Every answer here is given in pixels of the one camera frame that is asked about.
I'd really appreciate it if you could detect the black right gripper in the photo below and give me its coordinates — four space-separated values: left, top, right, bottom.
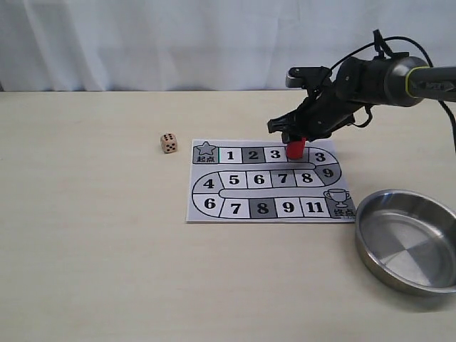
266 57 391 143

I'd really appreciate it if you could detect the red cylinder game piece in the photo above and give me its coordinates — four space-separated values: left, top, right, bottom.
286 138 306 160

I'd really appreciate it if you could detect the wooden die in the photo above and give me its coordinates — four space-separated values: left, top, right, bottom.
160 133 177 154

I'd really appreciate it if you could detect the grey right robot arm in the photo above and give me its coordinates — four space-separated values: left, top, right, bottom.
267 56 455 143

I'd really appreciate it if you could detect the paper number game board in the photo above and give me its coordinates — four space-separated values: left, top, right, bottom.
186 139 356 223

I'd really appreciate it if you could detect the round steel pan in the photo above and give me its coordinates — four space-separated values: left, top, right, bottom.
355 189 455 296

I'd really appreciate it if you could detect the white curtain backdrop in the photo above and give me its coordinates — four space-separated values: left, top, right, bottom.
1 1 455 91

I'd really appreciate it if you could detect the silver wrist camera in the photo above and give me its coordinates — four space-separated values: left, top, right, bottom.
286 66 332 90

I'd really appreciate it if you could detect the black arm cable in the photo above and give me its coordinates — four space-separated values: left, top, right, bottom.
313 29 456 150

